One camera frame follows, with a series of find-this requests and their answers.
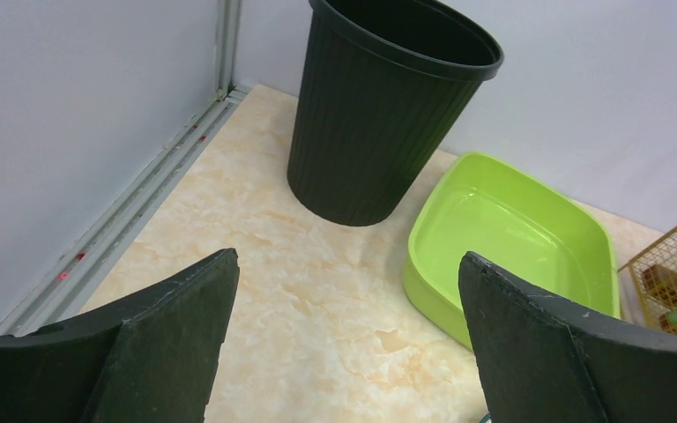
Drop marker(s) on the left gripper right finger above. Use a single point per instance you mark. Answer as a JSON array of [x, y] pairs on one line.
[[544, 358]]

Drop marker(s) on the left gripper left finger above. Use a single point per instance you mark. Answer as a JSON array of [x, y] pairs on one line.
[[151, 356]]

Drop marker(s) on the glass bottle with brown sauce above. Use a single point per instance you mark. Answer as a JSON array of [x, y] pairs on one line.
[[661, 284]]

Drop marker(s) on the green plastic basin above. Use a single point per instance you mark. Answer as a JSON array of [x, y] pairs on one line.
[[484, 205]]

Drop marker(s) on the black plastic trash bin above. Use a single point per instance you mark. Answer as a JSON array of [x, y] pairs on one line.
[[382, 84]]

